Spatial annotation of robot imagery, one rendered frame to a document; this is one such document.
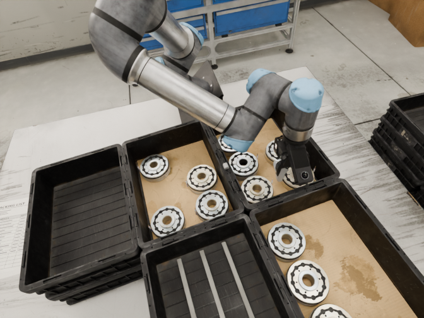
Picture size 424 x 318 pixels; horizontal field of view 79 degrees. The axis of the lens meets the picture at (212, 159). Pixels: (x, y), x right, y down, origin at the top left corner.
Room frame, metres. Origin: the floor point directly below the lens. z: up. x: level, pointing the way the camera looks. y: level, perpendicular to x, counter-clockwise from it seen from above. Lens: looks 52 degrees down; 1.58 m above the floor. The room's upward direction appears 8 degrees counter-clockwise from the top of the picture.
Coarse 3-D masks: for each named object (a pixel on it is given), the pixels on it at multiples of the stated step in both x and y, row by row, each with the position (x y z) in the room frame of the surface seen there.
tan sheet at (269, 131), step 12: (264, 132) 0.67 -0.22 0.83; (276, 132) 0.66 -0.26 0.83; (252, 144) 0.62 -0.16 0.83; (264, 144) 0.61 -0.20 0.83; (228, 156) 0.58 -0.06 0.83; (264, 156) 0.55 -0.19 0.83; (264, 168) 0.50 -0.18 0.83; (240, 180) 0.47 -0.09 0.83; (276, 180) 0.45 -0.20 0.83; (276, 192) 0.40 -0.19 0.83
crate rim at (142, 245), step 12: (156, 132) 0.65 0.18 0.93; (204, 132) 0.62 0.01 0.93; (216, 156) 0.51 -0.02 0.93; (228, 180) 0.41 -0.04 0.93; (132, 192) 0.43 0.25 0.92; (132, 204) 0.38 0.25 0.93; (240, 204) 0.33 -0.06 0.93; (228, 216) 0.30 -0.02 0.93; (192, 228) 0.28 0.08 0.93; (156, 240) 0.26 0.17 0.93
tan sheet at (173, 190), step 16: (192, 144) 0.66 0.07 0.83; (176, 160) 0.60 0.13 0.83; (192, 160) 0.58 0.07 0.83; (208, 160) 0.57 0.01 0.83; (176, 176) 0.52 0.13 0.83; (144, 192) 0.48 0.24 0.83; (160, 192) 0.47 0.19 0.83; (176, 192) 0.46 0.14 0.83; (192, 192) 0.45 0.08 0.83; (224, 192) 0.43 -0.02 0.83; (192, 208) 0.39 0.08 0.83; (192, 224) 0.34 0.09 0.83
